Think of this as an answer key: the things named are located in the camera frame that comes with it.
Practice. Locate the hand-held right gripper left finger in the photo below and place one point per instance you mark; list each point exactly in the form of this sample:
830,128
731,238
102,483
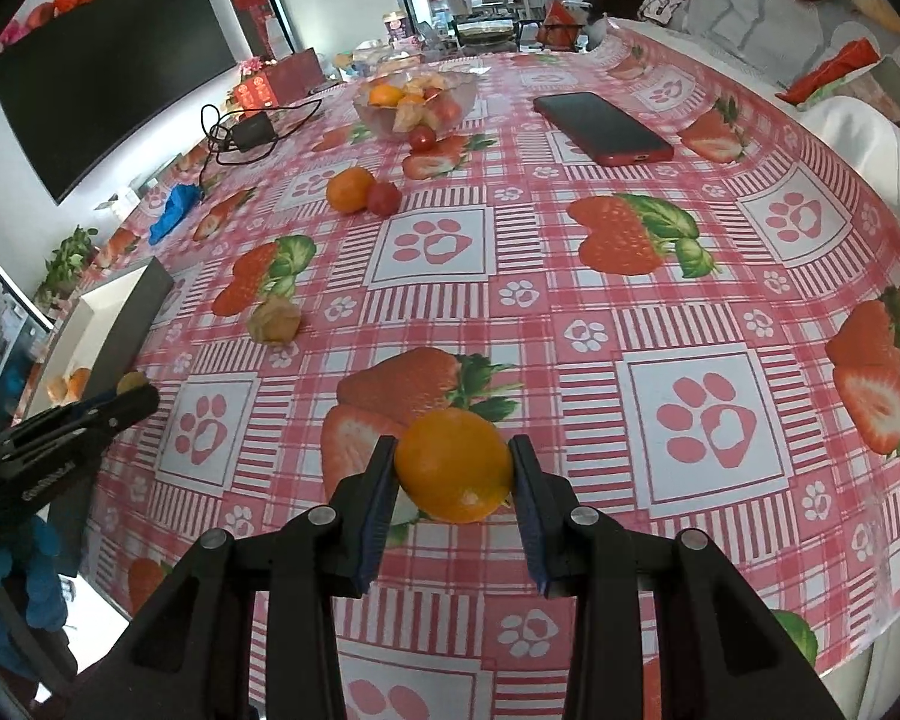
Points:
375,532

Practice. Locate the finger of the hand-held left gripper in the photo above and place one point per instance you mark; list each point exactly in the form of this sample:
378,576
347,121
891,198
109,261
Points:
120,412
60,416

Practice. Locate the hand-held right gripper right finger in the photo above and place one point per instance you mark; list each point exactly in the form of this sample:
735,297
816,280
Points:
534,540

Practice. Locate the orange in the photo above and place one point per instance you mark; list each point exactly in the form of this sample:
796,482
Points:
385,95
454,465
349,189
81,381

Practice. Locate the white shallow cardboard box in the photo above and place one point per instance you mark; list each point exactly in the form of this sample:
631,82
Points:
131,307

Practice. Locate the clear glass bowl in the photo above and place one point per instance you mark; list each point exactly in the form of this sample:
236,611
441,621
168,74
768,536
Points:
375,124

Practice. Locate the glass display cabinet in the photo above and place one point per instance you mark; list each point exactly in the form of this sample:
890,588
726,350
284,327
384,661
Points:
15,345

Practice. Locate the green potted plant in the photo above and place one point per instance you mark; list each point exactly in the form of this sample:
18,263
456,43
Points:
67,262

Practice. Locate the blue cloth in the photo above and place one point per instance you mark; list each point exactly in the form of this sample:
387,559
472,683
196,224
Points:
172,210

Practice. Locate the open white carton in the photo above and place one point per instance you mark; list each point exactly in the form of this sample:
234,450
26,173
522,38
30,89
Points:
120,199

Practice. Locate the black power adapter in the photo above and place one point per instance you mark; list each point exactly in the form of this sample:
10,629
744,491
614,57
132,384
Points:
251,133

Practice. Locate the red cherry tomato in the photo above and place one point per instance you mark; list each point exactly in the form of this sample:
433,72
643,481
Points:
383,198
446,111
421,138

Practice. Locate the pink flower bouquet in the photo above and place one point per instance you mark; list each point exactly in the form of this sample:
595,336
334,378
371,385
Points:
251,66

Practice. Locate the stack of red gift boxes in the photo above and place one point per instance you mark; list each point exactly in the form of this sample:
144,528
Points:
292,75

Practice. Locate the smartphone in red case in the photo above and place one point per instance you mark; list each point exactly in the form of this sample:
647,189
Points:
600,127

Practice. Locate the pile of food packets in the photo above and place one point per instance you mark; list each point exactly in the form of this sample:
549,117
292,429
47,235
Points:
375,60

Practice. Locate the black metal rack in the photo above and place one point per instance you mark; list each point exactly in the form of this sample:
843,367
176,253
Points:
487,30

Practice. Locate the white cushion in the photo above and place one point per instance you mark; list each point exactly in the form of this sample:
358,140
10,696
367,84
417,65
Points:
862,142

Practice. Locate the red bag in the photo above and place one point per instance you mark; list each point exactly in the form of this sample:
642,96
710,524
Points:
562,22

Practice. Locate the plain red cushion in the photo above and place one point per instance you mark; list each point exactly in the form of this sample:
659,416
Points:
832,71

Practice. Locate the grey sofa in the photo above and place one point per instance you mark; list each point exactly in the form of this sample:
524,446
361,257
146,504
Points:
757,22

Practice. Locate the black wall television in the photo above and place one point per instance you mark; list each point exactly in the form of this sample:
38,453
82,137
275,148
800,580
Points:
112,82

